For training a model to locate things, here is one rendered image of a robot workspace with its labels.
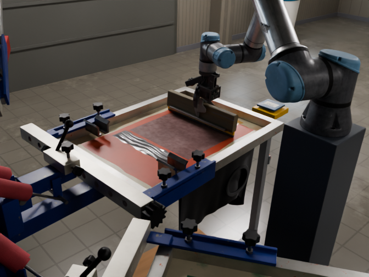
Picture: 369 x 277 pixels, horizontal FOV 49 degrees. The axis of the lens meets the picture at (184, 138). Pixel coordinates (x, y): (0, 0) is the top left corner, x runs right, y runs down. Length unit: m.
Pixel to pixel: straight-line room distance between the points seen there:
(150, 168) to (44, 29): 3.59
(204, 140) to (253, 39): 0.44
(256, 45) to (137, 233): 0.86
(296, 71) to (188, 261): 0.58
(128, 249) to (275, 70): 0.60
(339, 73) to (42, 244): 2.02
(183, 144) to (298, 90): 0.65
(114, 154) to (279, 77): 0.73
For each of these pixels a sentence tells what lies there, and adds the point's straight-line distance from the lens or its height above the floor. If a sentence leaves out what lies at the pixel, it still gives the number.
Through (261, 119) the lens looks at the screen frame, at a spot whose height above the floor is 0.99.
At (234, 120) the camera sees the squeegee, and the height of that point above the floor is 1.03.
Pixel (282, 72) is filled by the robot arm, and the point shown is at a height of 1.40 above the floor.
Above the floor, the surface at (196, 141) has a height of 0.95.
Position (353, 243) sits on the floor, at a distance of 2.82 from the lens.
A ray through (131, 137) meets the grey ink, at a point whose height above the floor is 0.96.
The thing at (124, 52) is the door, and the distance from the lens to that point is 5.50.
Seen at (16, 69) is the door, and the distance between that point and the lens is 4.86.
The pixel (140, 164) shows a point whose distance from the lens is 1.50.
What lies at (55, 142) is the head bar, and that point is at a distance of 1.50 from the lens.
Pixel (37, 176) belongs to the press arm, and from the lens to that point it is 1.33.
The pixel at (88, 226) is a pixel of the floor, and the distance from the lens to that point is 2.73.
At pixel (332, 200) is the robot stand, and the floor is 0.98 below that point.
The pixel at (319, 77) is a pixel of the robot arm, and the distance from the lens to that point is 1.15.
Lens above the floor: 1.75
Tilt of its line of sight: 28 degrees down
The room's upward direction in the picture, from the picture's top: 2 degrees clockwise
